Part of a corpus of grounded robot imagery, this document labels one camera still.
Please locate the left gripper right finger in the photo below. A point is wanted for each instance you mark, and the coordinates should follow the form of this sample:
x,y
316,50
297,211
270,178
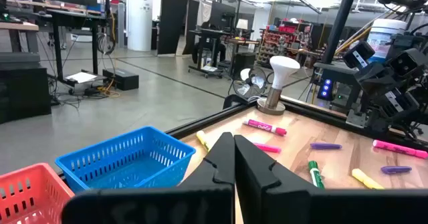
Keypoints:
x,y
301,207

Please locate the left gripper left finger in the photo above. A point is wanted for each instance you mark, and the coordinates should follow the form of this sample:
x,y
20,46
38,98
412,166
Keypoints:
x,y
150,207

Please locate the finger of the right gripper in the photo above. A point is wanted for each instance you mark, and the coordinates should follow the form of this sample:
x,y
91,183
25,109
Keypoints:
x,y
394,103
361,57

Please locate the green Expo marker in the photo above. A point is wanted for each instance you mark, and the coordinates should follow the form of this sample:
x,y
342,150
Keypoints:
x,y
316,175

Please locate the long pink highlighter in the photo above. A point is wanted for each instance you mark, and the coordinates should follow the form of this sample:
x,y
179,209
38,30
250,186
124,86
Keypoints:
x,y
400,148

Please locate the slim pink highlighter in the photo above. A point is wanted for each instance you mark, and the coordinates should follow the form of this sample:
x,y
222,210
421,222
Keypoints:
x,y
267,147

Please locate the yellow highlighter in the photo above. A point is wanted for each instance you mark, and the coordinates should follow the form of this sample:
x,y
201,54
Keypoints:
x,y
367,178
202,138

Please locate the pink Expo marker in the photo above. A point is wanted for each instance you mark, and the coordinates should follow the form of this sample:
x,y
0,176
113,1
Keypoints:
x,y
264,127

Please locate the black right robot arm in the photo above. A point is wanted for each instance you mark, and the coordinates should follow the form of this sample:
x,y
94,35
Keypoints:
x,y
411,41

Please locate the white labelled canister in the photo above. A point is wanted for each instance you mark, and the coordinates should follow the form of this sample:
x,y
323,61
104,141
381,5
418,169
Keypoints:
x,y
384,38

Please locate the black stand pole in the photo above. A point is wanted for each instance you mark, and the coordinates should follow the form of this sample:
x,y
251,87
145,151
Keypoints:
x,y
337,23

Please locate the black box with blue lights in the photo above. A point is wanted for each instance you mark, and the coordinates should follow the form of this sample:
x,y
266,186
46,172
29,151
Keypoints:
x,y
326,88

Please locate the blue plastic basket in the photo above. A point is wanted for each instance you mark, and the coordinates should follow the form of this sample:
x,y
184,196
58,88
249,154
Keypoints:
x,y
127,164

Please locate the person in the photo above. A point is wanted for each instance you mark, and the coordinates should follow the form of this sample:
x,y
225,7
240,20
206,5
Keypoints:
x,y
306,36

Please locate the slim purple highlighter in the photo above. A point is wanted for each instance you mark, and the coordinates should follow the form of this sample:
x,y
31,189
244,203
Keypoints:
x,y
326,146
396,169

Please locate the white mushroom lamp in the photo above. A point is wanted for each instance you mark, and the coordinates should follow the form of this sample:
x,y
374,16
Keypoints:
x,y
282,70

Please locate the red parts shelf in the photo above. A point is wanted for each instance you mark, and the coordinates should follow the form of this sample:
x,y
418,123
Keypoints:
x,y
277,43

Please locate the small black desk fan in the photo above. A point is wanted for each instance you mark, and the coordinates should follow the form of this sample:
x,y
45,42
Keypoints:
x,y
249,82

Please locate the black cube box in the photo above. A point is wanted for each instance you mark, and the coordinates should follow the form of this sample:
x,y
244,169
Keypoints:
x,y
244,63

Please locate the red plastic basket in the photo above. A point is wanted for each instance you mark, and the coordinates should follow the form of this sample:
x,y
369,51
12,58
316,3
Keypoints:
x,y
33,184

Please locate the wooden side table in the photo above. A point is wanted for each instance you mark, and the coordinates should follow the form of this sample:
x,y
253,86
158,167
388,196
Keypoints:
x,y
242,41

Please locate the small white shade lamp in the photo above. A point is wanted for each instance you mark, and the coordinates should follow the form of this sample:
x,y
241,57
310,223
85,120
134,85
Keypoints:
x,y
241,25

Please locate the black floor box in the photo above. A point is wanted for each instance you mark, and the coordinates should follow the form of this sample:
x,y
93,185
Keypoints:
x,y
120,78

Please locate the black computer monitor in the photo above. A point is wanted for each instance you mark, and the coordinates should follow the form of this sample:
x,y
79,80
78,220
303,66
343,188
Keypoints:
x,y
220,15

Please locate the white paper sheet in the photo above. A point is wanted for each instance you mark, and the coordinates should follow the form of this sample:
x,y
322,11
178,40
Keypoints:
x,y
81,77

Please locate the black rolling desk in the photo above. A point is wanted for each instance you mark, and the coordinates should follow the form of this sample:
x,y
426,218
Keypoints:
x,y
209,50

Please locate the black partition panel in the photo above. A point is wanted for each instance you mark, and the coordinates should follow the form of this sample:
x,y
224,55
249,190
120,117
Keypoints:
x,y
172,23
191,26

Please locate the black cabinet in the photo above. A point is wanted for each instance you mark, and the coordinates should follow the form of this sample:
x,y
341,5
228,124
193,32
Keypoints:
x,y
23,83

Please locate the white round column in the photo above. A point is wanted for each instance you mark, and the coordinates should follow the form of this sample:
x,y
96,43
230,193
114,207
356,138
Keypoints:
x,y
138,16

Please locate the wooden desk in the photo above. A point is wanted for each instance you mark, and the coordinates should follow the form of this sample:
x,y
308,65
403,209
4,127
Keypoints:
x,y
18,26

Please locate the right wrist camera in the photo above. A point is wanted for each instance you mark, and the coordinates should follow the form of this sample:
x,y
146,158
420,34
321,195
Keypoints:
x,y
406,63

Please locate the black frame clamp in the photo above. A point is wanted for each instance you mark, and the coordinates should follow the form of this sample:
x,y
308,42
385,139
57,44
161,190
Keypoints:
x,y
234,102

